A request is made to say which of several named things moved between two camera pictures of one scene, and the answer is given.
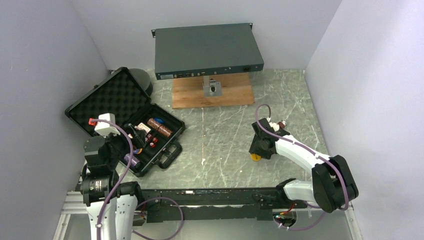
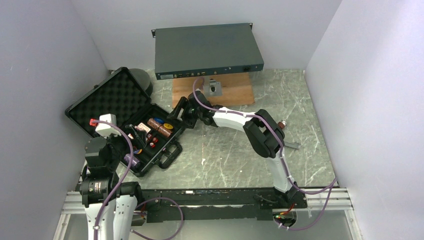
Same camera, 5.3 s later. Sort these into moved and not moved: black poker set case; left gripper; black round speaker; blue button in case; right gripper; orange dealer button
Moved: orange dealer button; right gripper
Not moved: blue button in case; left gripper; black poker set case; black round speaker
